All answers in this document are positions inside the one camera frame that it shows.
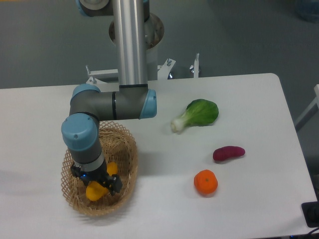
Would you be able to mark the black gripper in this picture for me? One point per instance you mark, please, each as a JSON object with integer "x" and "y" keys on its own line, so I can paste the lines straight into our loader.
{"x": 111, "y": 182}

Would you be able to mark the yellow mango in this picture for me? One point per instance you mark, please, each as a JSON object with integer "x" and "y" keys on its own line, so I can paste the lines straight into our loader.
{"x": 94, "y": 190}

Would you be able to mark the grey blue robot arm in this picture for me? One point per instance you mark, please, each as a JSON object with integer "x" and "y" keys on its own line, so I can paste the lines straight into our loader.
{"x": 134, "y": 100}

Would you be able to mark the woven wicker basket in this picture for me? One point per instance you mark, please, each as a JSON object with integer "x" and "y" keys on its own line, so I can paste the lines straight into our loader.
{"x": 119, "y": 146}

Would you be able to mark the orange tangerine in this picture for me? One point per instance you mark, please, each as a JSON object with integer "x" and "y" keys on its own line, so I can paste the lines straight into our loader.
{"x": 205, "y": 182}

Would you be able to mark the green bok choy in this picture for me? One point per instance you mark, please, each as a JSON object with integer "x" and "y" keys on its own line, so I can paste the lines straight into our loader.
{"x": 199, "y": 112}

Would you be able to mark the purple sweet potato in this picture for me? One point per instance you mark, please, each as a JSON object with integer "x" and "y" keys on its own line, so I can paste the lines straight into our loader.
{"x": 228, "y": 152}

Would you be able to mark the black device at edge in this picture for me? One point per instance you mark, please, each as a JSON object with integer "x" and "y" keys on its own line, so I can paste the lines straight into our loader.
{"x": 311, "y": 213}

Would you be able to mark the white metal base frame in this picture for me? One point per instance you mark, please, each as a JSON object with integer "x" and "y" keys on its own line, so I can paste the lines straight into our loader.
{"x": 163, "y": 72}

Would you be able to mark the white frame at right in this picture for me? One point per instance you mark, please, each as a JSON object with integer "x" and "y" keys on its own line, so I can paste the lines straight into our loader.
{"x": 309, "y": 111}

